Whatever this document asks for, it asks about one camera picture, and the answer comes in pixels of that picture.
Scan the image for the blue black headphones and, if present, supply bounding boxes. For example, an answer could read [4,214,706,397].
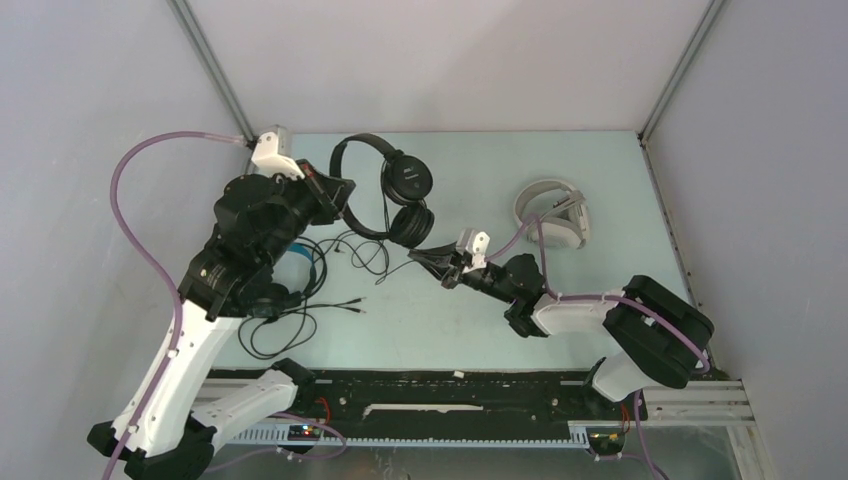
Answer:
[251,242,318,318]

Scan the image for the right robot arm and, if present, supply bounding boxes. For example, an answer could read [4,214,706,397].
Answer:
[408,246,715,418]

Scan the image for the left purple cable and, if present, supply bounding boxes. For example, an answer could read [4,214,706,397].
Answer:
[99,131,256,480]

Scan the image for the aluminium frame rail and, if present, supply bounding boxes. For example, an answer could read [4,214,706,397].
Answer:
[165,0,266,299]

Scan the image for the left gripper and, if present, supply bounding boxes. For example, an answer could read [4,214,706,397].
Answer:
[256,158,355,267]

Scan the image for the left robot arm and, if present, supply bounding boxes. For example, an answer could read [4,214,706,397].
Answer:
[87,160,355,479]

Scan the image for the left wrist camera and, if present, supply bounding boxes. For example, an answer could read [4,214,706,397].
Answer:
[251,125,305,181]

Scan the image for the white headphones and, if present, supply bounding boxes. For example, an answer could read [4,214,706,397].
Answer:
[513,179,590,249]

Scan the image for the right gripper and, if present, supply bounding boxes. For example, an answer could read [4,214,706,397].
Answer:
[409,240,518,305]

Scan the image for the black cable with two plugs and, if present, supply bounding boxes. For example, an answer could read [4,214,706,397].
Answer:
[237,298,367,361]

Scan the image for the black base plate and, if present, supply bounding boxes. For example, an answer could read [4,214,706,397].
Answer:
[290,370,647,440]

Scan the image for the white cable duct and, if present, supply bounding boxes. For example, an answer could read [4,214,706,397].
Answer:
[228,423,590,449]

